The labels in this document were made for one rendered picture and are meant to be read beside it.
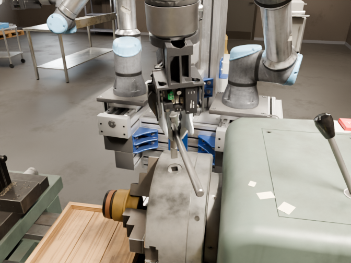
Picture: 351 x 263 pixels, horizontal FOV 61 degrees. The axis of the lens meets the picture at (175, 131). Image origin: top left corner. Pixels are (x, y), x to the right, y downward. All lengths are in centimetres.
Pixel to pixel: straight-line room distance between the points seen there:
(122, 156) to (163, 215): 75
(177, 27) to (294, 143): 48
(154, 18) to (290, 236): 39
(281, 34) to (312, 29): 870
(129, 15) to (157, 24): 100
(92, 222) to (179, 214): 50
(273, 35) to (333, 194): 53
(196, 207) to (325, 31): 925
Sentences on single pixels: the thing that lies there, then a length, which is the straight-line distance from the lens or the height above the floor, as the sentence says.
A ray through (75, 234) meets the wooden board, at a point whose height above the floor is 88.
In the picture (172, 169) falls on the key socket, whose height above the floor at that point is 123.
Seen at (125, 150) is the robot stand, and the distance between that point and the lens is 134.
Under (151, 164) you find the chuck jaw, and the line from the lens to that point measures 79.
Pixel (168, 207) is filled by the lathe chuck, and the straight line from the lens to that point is 65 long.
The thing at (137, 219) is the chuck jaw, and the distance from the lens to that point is 75.
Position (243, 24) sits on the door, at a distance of 958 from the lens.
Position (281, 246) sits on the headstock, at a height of 123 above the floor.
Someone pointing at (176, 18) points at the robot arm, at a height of 157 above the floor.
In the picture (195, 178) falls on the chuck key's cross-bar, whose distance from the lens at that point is 42.
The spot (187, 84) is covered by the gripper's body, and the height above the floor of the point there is 148.
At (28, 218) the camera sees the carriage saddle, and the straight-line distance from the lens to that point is 115.
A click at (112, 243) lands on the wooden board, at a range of 102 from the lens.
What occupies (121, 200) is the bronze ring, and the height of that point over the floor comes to 112.
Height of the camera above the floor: 162
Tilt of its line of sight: 27 degrees down
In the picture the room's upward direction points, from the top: straight up
